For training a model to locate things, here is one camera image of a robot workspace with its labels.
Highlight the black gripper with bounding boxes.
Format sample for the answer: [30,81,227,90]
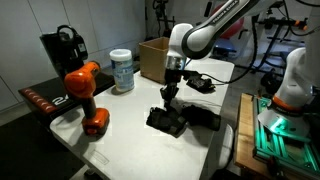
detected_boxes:
[160,68,185,110]

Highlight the brown cardboard box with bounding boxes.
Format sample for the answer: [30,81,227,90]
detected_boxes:
[138,36,172,85]

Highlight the white wipes canister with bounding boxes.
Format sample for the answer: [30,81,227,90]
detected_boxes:
[109,48,136,93]

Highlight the black exercise bike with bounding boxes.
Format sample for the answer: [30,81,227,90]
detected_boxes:
[152,0,178,40]

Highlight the white chair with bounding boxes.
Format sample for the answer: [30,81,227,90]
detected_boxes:
[218,123,235,169]

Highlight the wooden board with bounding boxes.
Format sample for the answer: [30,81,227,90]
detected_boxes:
[234,92,303,180]

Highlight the black floor bag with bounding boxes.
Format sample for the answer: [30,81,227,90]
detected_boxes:
[259,70,284,96]

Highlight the black treadmill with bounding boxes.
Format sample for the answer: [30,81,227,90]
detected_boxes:
[18,31,141,125]

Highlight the black orange clamp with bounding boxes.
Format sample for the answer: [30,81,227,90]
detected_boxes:
[265,154,284,180]

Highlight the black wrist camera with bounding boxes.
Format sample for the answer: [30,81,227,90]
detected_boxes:
[180,68,201,80]

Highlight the orange cordless drill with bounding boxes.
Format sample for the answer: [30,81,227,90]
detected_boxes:
[63,60,111,137]

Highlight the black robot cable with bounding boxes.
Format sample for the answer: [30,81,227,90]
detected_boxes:
[198,13,261,85]

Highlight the green lit aluminium frame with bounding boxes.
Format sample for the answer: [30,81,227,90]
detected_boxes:
[252,94,320,180]

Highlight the grey robot mount plate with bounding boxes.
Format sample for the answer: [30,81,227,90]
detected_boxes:
[257,107,313,141]

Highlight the black weight bench frame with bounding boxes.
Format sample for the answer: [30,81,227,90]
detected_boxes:
[256,0,320,75]

